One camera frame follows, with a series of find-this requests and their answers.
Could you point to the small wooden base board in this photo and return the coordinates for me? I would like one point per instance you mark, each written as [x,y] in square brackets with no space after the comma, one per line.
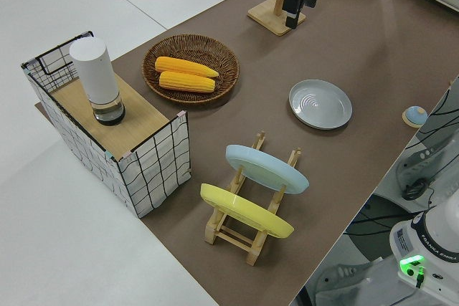
[42,110]

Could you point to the wooden plate rack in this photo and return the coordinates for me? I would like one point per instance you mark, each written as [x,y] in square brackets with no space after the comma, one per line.
[233,238]

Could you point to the blue service bell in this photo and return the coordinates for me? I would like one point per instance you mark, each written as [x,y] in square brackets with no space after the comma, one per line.
[415,115]

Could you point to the brown table mat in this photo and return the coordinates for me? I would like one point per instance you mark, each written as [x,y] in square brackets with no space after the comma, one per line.
[322,51]

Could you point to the yellow corn cob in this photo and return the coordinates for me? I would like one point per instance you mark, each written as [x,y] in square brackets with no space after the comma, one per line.
[186,82]
[183,66]

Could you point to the gray plate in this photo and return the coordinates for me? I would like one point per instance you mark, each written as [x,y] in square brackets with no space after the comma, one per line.
[320,104]

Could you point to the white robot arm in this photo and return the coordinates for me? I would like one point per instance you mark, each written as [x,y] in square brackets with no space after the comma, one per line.
[430,238]

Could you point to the large wooden shelf board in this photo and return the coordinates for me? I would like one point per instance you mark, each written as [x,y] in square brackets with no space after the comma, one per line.
[136,116]

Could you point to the yellow plate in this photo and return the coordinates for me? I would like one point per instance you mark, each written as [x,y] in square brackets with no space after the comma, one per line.
[244,209]

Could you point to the light blue plate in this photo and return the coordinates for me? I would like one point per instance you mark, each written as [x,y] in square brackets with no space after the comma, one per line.
[267,170]

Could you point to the brown wicker basket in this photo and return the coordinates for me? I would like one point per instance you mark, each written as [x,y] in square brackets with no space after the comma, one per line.
[222,58]

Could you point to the pink binder clip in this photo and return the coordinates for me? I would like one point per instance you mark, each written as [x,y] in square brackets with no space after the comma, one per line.
[127,156]
[182,115]

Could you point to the teal binder clip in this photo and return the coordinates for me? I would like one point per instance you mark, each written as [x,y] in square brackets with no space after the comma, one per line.
[108,155]

